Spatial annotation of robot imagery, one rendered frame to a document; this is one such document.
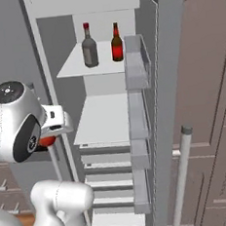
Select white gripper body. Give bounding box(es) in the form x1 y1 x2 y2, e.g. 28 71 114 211
39 110 75 138

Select red apple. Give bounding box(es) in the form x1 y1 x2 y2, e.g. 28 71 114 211
38 135 58 149

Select white fridge shelf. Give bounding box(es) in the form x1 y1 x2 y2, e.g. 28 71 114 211
53 38 128 80
68 91 133 148

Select grey fridge door bin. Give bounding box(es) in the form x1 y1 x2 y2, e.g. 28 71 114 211
129 136 155 171
120 32 155 93
125 89 154 141
130 168 154 215

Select white fridge drawers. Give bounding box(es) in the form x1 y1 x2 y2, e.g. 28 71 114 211
78 138 147 226

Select dark liquor bottle red cap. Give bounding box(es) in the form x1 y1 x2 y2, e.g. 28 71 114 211
79 20 100 70

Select brown beer bottle red label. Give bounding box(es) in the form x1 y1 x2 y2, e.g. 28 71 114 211
108 21 126 63

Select grey closed fridge door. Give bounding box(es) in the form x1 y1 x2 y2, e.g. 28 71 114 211
0 0 67 203

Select grey open fridge door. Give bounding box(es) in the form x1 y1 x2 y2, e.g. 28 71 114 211
113 0 208 226

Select grey fridge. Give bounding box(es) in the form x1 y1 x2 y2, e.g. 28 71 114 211
17 0 208 226

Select brown drawer unit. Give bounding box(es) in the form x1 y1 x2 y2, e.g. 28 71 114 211
0 158 35 218

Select tall brown cupboard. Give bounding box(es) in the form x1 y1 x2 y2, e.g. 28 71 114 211
144 0 226 226

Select pale drawer handle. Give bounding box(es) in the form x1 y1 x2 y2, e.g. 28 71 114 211
0 202 22 217
0 179 9 192

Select pale cylindrical fridge door handle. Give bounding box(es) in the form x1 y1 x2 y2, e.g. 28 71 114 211
162 124 204 226

